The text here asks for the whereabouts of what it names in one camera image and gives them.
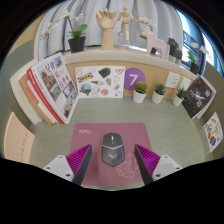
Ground dark grey computer mouse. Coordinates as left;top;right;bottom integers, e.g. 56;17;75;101
101;132;126;168

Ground window with dark frame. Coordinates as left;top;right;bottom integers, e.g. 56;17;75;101
176;9;223;74

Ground small plant in white pot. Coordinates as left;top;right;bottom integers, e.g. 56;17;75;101
172;87;188;107
151;83;167;105
132;81;149;104

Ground dusky pink mouse pad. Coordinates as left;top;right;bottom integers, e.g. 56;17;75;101
69;122;155;188

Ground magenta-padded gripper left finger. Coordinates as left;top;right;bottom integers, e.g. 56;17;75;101
43;143;93;187

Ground red book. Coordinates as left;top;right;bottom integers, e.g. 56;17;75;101
26;64;66;125

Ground photo cover magazine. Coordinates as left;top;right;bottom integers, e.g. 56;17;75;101
34;52;80;125

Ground colourful illustrated white card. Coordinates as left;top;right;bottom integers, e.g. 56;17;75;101
203;111;224;153

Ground round purple number sign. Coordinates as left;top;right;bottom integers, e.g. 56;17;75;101
123;67;147;92

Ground wooden hand model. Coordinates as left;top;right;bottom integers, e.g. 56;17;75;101
95;7;119;51

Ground white sticker sheet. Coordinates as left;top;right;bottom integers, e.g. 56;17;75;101
74;65;126;99

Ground large cream cover book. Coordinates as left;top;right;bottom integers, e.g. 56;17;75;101
3;111;36;165

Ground black cover book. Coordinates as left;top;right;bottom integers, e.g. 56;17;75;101
181;75;217;120

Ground wooden artist mannequin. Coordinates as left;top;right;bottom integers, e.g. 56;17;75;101
116;6;140;46

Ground large white orchid, black pot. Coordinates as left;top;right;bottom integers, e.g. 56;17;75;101
39;11;89;54

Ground white orchid flowers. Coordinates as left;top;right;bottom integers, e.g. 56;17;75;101
139;17;157;34

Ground pale pink horse figurine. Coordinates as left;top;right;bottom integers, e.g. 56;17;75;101
141;28;170;59

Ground light grey curtain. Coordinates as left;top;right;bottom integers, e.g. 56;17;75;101
33;0;183;51

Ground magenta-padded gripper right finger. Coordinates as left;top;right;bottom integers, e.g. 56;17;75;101
134;143;183;186

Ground white wall socket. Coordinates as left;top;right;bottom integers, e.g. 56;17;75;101
179;76;193;92
164;71;181;89

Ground black horse figurine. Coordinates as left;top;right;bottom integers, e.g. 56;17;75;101
166;37;183;64

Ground small white orchid, black pot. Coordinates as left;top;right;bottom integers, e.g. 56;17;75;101
186;41;209;75

